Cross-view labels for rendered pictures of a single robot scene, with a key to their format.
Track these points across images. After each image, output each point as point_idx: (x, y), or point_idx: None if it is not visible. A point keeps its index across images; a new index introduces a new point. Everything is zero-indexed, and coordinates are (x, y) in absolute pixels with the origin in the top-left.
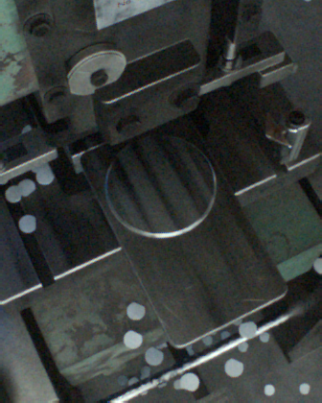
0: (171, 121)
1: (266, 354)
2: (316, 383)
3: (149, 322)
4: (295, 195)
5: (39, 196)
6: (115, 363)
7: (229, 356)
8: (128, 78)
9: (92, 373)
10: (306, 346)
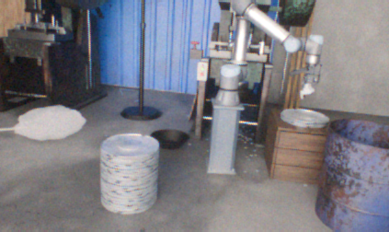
0: None
1: (249, 145)
2: (258, 151)
3: (227, 60)
4: (260, 62)
5: (223, 49)
6: (218, 75)
7: (240, 142)
8: None
9: (213, 74)
10: (260, 144)
